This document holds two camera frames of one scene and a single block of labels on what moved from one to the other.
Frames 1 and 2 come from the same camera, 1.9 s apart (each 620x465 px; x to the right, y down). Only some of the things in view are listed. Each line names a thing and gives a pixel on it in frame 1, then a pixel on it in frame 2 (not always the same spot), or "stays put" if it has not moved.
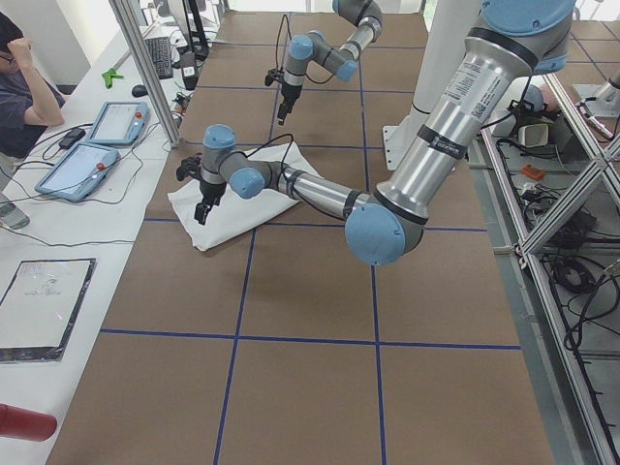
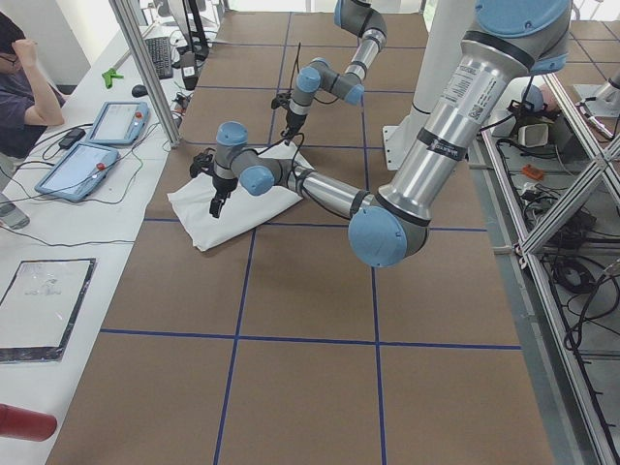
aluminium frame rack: x=547 y=164 stays put
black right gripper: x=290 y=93 to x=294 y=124
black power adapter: x=72 y=137 stays put
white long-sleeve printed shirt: x=234 y=216 stays put
